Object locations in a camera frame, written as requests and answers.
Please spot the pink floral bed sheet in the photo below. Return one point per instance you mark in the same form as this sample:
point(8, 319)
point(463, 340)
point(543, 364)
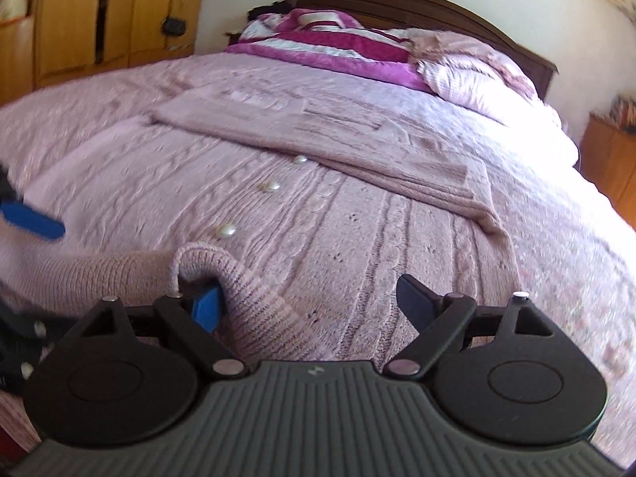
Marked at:
point(575, 255)

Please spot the magenta white striped quilt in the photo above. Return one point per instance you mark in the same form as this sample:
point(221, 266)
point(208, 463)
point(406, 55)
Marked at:
point(334, 41)

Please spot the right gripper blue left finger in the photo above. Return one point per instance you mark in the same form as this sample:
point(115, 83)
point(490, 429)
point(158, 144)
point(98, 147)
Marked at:
point(187, 326)

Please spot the brown wooden low cabinet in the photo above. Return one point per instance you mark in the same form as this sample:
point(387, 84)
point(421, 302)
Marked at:
point(608, 161)

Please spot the pink cable-knit cardigan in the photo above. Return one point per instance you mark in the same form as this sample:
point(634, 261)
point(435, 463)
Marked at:
point(306, 207)

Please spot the pink ruffled blanket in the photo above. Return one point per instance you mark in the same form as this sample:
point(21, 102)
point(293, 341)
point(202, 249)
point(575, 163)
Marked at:
point(473, 75)

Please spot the yellow wooden wardrobe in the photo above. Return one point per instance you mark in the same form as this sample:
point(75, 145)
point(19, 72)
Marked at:
point(48, 42)

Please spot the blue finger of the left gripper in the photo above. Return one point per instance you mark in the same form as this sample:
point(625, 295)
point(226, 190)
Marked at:
point(22, 216)

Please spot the dark wooden headboard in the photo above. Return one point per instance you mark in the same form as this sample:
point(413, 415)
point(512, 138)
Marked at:
point(441, 15)

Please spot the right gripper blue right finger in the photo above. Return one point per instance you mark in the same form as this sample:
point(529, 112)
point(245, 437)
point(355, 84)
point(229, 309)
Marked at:
point(440, 320)

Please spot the books on cabinet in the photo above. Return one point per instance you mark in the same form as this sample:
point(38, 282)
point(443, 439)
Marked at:
point(623, 113)

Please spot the black clothes pile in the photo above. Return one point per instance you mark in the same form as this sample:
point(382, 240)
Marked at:
point(277, 7)

